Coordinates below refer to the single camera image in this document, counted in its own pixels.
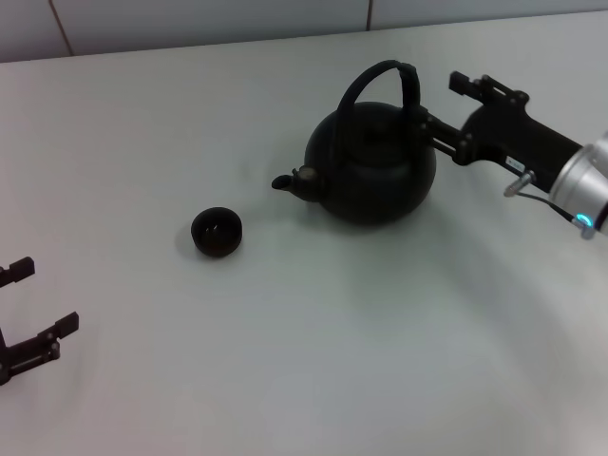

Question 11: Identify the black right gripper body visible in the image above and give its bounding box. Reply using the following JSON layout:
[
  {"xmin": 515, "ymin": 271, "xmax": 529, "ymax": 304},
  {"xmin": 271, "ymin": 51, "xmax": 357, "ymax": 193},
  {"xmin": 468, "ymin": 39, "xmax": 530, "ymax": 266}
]
[{"xmin": 458, "ymin": 101, "xmax": 584, "ymax": 192}]

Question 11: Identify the black round teapot with handle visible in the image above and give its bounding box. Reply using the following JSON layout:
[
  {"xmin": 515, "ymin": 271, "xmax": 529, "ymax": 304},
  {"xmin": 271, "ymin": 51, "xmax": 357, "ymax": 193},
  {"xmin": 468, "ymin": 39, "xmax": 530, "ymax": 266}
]
[{"xmin": 271, "ymin": 60, "xmax": 438, "ymax": 227}]

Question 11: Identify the small black teacup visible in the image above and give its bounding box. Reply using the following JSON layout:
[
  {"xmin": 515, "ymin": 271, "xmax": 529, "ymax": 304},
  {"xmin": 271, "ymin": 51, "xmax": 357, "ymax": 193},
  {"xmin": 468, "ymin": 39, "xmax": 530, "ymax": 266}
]
[{"xmin": 190, "ymin": 205, "xmax": 245, "ymax": 260}]

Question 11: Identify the grey cable with metal plug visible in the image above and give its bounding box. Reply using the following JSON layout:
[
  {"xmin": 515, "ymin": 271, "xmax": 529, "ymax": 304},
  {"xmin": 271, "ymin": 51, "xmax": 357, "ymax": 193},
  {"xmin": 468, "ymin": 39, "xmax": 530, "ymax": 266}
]
[{"xmin": 503, "ymin": 169, "xmax": 598, "ymax": 239}]

